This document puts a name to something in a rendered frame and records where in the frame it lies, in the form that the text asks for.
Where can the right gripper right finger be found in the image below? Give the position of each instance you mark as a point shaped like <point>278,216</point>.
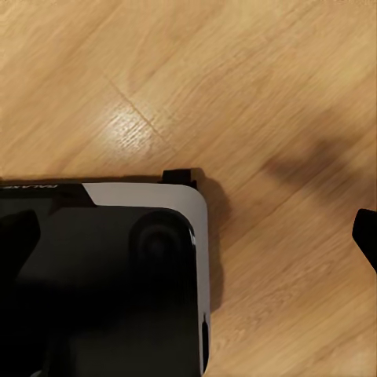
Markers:
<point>365,234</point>

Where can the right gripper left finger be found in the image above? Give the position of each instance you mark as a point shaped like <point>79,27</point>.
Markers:
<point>19,234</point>

